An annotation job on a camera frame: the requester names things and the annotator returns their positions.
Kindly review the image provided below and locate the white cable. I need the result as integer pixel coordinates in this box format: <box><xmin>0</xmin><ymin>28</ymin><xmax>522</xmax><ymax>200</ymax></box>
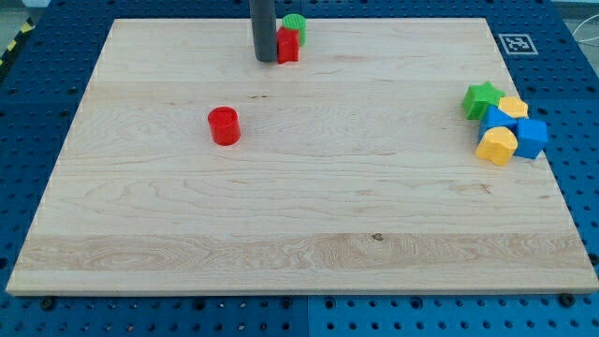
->
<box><xmin>570</xmin><ymin>13</ymin><xmax>599</xmax><ymax>48</ymax></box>

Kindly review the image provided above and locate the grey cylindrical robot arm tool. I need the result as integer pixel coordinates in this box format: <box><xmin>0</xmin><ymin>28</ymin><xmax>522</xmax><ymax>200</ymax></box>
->
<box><xmin>249</xmin><ymin>0</ymin><xmax>277</xmax><ymax>63</ymax></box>

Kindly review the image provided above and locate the blue cube block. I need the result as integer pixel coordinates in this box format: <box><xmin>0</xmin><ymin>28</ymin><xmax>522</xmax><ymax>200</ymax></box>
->
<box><xmin>514</xmin><ymin>118</ymin><xmax>548</xmax><ymax>159</ymax></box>

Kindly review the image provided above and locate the wooden board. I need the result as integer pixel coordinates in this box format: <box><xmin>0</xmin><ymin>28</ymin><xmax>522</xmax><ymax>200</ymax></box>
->
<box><xmin>7</xmin><ymin>18</ymin><xmax>598</xmax><ymax>296</ymax></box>

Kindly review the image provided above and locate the white fiducial marker tag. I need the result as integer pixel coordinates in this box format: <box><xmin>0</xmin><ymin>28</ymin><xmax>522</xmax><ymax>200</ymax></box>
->
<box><xmin>498</xmin><ymin>34</ymin><xmax>538</xmax><ymax>55</ymax></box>

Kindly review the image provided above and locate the green cylinder block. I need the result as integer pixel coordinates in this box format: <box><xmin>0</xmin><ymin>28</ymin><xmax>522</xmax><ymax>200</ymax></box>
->
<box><xmin>282</xmin><ymin>13</ymin><xmax>307</xmax><ymax>47</ymax></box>

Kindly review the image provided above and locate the green star block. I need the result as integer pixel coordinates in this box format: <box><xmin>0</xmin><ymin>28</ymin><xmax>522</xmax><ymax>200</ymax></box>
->
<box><xmin>461</xmin><ymin>81</ymin><xmax>504</xmax><ymax>120</ymax></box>

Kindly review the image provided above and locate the yellow hexagon block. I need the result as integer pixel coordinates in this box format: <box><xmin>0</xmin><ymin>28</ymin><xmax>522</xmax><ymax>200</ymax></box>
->
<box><xmin>498</xmin><ymin>96</ymin><xmax>529</xmax><ymax>119</ymax></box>

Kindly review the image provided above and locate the red cylinder block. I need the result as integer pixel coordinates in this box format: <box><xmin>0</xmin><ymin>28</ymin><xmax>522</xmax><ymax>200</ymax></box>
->
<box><xmin>208</xmin><ymin>106</ymin><xmax>241</xmax><ymax>146</ymax></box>

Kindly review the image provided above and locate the red star block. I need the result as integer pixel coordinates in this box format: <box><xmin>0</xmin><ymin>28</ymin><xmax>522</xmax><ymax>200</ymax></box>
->
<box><xmin>276</xmin><ymin>26</ymin><xmax>300</xmax><ymax>64</ymax></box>

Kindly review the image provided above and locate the yellow black hazard tape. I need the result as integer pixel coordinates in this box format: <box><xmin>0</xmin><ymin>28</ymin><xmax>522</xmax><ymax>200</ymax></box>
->
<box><xmin>1</xmin><ymin>17</ymin><xmax>36</xmax><ymax>69</ymax></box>

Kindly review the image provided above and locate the blue triangle block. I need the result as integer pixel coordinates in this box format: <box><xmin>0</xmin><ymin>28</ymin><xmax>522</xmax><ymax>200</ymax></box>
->
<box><xmin>478</xmin><ymin>105</ymin><xmax>517</xmax><ymax>140</ymax></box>

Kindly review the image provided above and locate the yellow heart block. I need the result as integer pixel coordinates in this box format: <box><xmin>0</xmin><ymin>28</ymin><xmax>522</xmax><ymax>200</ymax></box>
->
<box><xmin>475</xmin><ymin>126</ymin><xmax>519</xmax><ymax>166</ymax></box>

